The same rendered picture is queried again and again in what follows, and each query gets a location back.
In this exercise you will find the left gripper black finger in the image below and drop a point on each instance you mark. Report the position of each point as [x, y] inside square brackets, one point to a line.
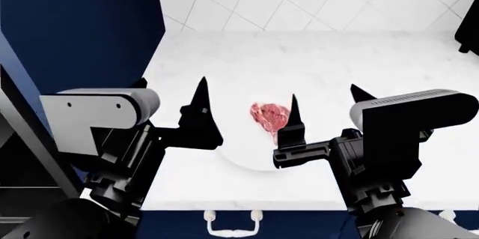
[202, 121]
[140, 83]

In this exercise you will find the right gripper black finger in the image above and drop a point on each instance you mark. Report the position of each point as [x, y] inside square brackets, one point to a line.
[293, 126]
[360, 93]

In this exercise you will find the raw red steak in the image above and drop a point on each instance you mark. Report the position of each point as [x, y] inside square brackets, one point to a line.
[270, 116]

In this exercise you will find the white round plate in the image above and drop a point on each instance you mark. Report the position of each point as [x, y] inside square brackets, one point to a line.
[250, 149]

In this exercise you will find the tall navy blue cabinet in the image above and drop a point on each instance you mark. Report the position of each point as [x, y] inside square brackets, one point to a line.
[82, 25]

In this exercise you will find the navy blue drawer front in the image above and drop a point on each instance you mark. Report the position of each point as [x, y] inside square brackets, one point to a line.
[179, 225]

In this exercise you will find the black countertop appliance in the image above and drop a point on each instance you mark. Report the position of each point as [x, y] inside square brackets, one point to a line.
[468, 28]

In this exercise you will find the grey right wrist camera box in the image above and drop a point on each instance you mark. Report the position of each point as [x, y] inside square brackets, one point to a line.
[404, 121]

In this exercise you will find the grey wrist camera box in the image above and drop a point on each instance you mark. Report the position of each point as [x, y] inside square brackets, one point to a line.
[93, 109]
[404, 121]

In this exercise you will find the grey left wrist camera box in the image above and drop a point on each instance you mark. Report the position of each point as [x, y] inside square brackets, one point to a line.
[93, 109]

